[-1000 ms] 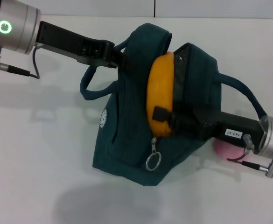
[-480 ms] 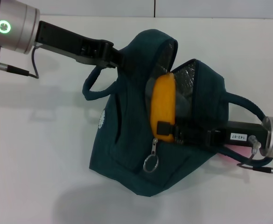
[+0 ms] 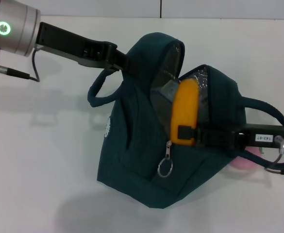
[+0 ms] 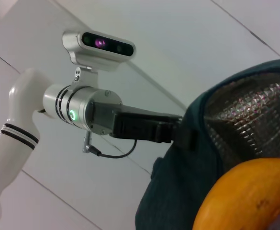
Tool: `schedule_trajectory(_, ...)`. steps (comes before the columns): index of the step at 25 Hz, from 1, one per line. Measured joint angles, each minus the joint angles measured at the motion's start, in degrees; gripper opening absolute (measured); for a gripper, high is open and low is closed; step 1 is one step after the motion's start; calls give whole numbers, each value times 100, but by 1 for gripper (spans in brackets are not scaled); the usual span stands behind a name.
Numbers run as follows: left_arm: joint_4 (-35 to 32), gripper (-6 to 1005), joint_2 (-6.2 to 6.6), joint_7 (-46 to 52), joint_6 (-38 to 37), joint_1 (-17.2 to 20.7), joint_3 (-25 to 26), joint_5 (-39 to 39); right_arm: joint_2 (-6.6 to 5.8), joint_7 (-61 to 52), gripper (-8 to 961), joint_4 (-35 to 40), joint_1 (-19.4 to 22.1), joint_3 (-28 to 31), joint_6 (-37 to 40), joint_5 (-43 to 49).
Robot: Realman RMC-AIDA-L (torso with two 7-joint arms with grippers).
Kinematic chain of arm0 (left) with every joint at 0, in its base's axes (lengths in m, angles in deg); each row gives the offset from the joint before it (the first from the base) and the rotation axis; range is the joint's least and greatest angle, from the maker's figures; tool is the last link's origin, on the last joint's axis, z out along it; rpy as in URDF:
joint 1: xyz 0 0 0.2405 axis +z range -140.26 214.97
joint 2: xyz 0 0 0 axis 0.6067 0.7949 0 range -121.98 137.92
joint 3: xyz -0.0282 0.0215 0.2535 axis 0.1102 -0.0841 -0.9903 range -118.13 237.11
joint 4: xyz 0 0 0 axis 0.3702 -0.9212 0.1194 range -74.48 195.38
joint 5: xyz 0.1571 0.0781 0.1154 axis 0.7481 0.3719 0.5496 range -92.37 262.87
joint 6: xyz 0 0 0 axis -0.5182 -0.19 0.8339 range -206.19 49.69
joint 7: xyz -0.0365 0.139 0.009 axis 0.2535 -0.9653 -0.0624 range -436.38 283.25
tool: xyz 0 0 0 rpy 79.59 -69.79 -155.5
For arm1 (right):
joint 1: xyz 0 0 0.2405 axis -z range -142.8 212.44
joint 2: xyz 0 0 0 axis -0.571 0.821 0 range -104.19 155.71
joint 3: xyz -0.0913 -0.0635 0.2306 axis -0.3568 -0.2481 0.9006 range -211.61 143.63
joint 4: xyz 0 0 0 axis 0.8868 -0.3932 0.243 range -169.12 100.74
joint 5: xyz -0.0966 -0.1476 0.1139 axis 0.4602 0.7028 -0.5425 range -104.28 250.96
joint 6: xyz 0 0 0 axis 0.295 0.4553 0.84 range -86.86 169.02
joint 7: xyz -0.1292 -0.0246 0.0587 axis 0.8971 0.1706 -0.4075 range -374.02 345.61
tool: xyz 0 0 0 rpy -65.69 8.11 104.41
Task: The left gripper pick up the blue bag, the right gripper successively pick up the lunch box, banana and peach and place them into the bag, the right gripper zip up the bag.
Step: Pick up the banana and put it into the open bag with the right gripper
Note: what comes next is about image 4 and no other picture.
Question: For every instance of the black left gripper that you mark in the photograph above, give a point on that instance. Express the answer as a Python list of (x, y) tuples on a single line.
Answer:
[(135, 124)]

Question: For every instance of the dark teal insulated bag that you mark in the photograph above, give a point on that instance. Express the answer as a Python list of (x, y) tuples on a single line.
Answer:
[(178, 179)]

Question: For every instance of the yellow banana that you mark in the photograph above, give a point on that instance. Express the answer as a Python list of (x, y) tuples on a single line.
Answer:
[(245, 191)]

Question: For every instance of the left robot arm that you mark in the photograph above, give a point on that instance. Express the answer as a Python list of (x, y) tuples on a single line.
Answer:
[(1, 163)]

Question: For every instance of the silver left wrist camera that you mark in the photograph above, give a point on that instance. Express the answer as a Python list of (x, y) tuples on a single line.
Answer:
[(101, 43)]

